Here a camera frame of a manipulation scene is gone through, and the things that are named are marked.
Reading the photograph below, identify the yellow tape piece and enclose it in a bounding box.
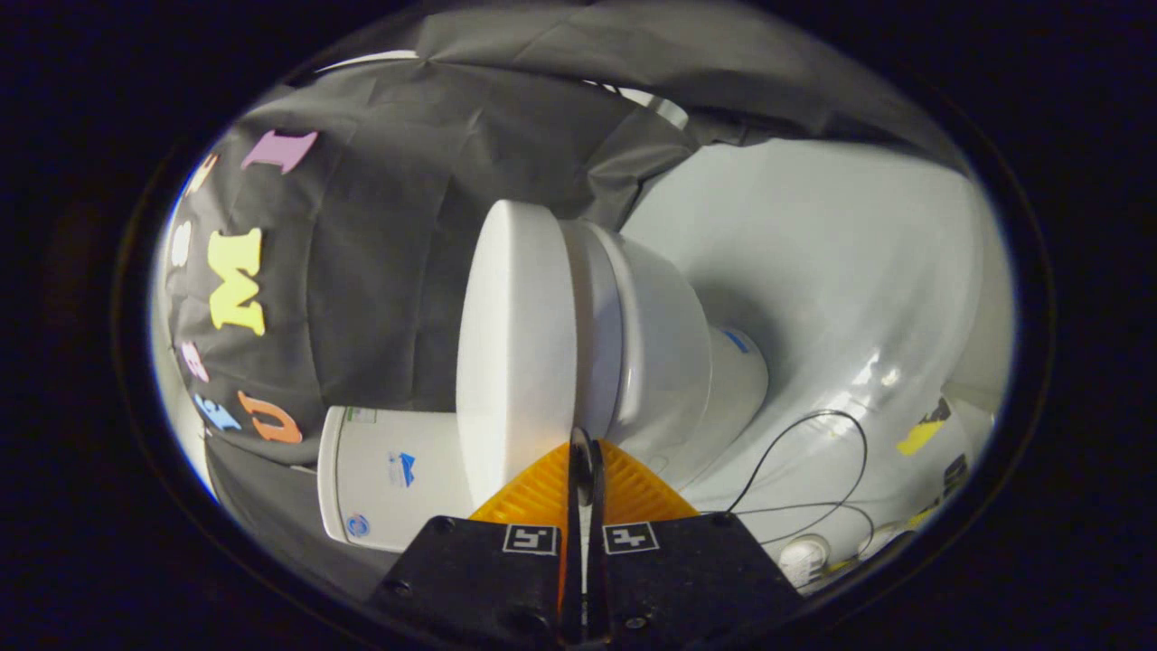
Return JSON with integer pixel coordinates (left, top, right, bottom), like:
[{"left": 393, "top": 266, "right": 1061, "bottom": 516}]
[{"left": 896, "top": 420, "right": 945, "bottom": 458}]

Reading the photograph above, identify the white toilet seat ring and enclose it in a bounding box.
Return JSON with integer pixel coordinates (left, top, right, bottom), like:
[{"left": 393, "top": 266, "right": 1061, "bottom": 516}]
[{"left": 560, "top": 220, "right": 627, "bottom": 446}]

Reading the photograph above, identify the black backdrop cloth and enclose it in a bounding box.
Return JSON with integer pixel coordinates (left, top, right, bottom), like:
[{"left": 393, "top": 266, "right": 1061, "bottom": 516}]
[{"left": 158, "top": 0, "right": 961, "bottom": 598}]

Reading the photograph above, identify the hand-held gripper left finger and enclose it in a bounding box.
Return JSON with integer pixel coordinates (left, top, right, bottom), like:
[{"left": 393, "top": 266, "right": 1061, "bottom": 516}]
[{"left": 366, "top": 428, "right": 585, "bottom": 650}]

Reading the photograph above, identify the white toilet lid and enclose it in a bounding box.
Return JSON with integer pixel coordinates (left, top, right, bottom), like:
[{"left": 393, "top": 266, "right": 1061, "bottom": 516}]
[{"left": 455, "top": 199, "right": 581, "bottom": 509}]

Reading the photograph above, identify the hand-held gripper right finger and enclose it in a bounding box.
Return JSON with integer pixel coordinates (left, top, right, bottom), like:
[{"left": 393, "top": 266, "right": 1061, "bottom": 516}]
[{"left": 584, "top": 434, "right": 805, "bottom": 650}]

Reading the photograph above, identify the thin black cable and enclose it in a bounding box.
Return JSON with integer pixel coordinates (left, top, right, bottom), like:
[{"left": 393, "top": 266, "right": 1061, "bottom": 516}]
[{"left": 726, "top": 409, "right": 876, "bottom": 549}]

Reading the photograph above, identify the white toilet with tank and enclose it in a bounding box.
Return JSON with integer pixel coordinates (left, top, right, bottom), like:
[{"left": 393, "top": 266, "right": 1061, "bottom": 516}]
[{"left": 316, "top": 220, "right": 770, "bottom": 554}]

